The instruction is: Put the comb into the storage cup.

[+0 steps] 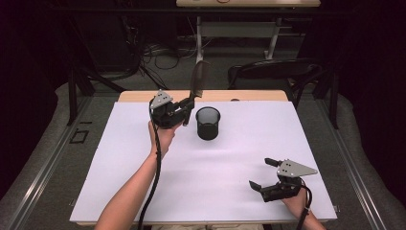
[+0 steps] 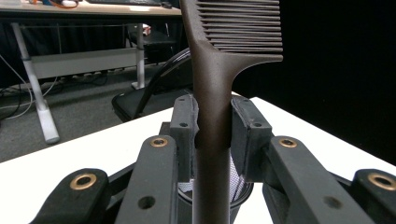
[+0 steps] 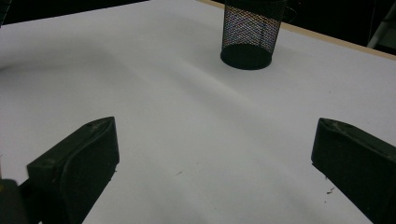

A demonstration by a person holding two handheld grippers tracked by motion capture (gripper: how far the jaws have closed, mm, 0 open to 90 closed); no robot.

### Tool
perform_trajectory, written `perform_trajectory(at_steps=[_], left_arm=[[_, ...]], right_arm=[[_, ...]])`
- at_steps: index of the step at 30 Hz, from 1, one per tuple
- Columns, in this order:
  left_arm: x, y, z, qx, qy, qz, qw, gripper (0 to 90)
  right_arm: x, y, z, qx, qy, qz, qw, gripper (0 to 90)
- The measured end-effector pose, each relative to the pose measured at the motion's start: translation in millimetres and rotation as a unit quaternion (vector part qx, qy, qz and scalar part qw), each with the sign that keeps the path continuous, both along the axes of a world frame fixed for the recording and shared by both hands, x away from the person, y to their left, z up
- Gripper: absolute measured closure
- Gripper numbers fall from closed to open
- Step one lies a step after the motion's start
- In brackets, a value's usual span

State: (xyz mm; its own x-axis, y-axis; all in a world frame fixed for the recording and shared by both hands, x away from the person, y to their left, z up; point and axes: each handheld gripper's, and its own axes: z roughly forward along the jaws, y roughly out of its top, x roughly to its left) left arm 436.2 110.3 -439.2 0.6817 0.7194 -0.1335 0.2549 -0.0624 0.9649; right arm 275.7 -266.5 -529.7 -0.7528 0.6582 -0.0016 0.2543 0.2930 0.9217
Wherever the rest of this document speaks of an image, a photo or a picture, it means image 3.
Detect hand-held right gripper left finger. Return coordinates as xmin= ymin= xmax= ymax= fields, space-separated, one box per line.
xmin=26 ymin=116 xmax=120 ymax=224

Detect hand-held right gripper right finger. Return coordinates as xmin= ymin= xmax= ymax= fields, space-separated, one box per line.
xmin=310 ymin=117 xmax=396 ymax=224

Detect black mesh pen holder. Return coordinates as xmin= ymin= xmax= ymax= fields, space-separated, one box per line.
xmin=219 ymin=0 xmax=288 ymax=71

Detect grey metal stand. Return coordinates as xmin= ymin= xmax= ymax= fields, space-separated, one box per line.
xmin=366 ymin=2 xmax=396 ymax=50

